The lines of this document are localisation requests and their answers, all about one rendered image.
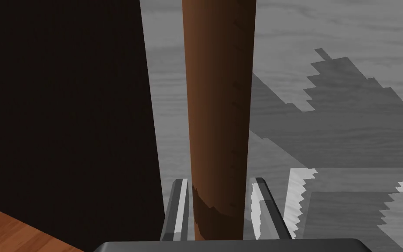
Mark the dark brown door leaf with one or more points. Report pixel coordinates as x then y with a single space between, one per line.
65 115

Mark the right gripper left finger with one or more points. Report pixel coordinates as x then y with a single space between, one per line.
177 213

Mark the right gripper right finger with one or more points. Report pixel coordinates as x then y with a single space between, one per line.
265 217

